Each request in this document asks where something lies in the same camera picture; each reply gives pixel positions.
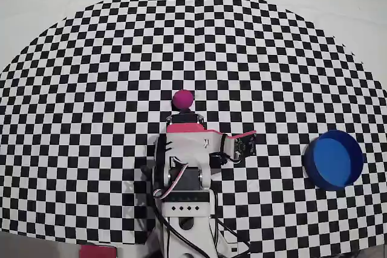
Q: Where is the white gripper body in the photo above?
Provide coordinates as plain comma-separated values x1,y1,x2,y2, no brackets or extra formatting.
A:
165,112,224,135

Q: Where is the pink ball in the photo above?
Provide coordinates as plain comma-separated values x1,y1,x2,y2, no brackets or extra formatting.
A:
171,89,195,111

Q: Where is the blue round box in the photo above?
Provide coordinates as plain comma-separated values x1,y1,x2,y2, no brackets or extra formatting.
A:
304,130,365,192

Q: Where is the black white checkerboard mat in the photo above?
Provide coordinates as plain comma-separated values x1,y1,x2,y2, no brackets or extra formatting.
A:
0,0,387,254

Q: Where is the red flat object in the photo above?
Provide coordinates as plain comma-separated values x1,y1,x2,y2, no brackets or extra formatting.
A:
79,244,118,258

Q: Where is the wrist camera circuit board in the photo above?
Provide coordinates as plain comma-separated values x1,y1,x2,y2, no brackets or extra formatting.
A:
232,132,258,162

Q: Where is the black cable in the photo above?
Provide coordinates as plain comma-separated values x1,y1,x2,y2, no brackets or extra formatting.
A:
211,217,252,251

